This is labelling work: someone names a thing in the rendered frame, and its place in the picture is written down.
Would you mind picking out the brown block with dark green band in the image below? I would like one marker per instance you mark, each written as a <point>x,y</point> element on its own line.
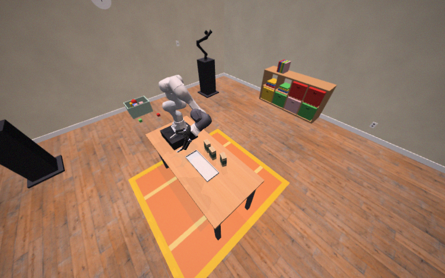
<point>223,159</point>
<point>212,153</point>
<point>207,144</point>

